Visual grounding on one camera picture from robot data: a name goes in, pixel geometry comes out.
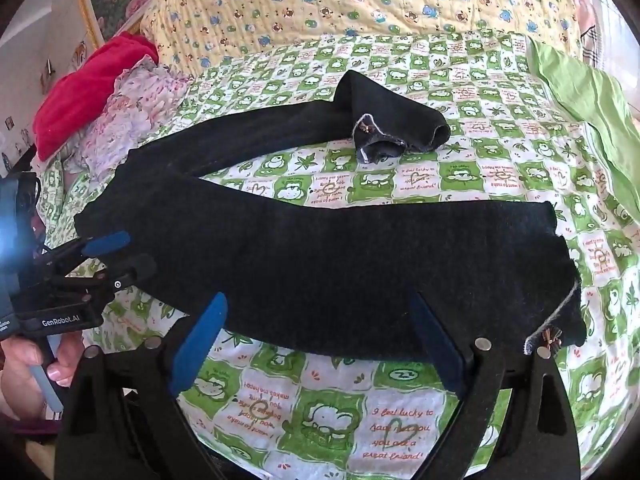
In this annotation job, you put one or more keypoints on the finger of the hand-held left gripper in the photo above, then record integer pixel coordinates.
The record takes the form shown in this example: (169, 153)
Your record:
(137, 266)
(107, 244)

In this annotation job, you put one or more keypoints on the floral cloth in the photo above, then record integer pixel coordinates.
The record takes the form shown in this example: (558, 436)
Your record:
(140, 105)

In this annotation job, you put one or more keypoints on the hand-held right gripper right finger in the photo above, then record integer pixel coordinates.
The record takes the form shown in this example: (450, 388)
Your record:
(435, 345)

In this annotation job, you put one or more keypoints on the green checked bedsheet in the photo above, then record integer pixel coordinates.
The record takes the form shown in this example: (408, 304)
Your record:
(350, 180)

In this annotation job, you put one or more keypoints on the person's left hand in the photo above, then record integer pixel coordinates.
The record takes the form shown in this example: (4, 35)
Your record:
(22, 360)

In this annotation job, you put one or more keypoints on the red cloth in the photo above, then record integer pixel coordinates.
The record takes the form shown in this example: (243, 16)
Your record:
(75, 95)

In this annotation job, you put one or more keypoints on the yellow printed quilt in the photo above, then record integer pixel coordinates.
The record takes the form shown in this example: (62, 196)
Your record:
(350, 0)

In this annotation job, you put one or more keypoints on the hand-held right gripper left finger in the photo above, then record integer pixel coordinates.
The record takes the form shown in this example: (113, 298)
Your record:
(200, 345)

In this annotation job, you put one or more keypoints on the pink cloth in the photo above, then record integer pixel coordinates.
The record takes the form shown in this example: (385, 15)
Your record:
(587, 10)

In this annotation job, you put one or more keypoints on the light green cloth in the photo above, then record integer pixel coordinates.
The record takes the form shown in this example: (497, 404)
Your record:
(590, 90)

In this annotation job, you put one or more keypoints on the black pants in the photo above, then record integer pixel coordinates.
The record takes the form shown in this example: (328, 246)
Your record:
(300, 270)

